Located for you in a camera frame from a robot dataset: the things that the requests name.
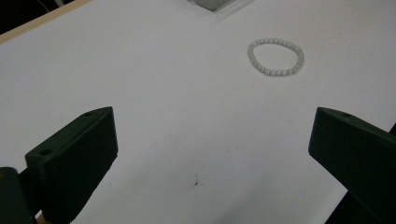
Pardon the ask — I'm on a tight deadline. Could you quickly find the white bead bracelet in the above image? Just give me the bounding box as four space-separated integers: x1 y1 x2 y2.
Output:
247 37 305 77

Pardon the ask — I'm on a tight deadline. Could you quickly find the grey box corner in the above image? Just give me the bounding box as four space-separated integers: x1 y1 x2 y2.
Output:
187 0 256 13

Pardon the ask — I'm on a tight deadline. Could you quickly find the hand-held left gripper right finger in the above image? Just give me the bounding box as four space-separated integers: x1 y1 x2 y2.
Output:
307 106 396 224

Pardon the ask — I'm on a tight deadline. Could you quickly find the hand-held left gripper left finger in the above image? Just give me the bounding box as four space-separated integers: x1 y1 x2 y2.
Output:
24 105 120 224

